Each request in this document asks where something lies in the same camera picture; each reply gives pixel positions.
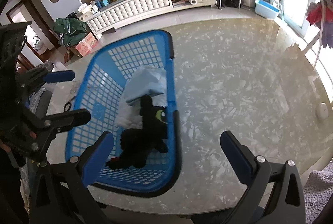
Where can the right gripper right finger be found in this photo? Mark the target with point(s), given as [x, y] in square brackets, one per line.
[239, 157]

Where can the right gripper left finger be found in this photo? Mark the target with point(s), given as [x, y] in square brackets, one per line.
[94, 158]

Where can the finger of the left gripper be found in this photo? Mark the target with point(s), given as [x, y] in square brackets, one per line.
[59, 76]
[66, 121]

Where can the black plush toy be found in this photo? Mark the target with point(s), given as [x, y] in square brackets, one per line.
[136, 145]

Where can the white fluffy towel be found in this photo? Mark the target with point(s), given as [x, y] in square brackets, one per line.
[149, 113]

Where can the light blue cloth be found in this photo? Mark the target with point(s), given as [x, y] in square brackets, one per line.
[134, 95]

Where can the cardboard box red print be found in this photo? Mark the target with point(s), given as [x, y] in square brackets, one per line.
[85, 46]

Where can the blue plastic laundry basket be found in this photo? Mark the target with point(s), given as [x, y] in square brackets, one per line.
[100, 93]

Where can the green plastic bag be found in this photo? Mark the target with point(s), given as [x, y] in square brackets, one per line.
[70, 31]

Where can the light blue storage bin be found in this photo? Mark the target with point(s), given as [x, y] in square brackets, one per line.
[268, 9]

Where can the white tufted TV cabinet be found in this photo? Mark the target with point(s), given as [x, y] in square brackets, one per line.
[126, 12]

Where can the clothes drying rack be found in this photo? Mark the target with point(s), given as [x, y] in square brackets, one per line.
[320, 15]

